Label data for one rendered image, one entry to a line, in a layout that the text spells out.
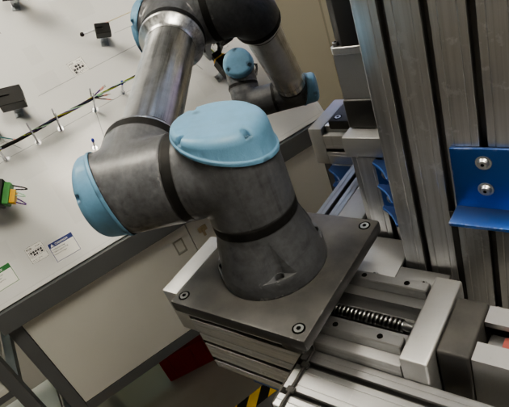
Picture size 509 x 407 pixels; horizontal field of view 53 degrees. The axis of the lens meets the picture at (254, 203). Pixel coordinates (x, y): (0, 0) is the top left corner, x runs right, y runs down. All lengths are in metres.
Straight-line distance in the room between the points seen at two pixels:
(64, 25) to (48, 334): 0.94
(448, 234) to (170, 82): 0.45
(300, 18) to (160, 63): 2.08
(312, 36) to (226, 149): 2.33
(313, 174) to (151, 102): 1.15
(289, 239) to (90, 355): 1.20
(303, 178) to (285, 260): 1.18
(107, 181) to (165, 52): 0.28
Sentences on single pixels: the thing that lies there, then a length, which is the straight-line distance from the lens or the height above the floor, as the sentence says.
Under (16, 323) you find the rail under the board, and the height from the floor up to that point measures 0.82.
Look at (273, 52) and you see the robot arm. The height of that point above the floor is 1.30.
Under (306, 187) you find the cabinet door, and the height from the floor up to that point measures 0.64.
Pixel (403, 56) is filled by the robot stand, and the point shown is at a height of 1.39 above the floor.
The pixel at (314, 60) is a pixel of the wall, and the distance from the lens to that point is 2.92.
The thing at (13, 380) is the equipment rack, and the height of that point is 0.67.
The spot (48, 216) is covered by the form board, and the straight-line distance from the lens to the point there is 1.57.
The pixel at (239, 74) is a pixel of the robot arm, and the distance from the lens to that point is 1.29.
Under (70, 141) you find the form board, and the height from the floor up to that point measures 1.13.
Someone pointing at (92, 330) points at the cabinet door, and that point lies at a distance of 1.70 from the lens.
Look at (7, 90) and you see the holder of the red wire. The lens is 1.58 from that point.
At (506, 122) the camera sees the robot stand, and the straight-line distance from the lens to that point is 0.61.
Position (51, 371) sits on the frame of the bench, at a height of 0.59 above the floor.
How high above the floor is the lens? 1.61
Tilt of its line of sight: 32 degrees down
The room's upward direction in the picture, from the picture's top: 22 degrees counter-clockwise
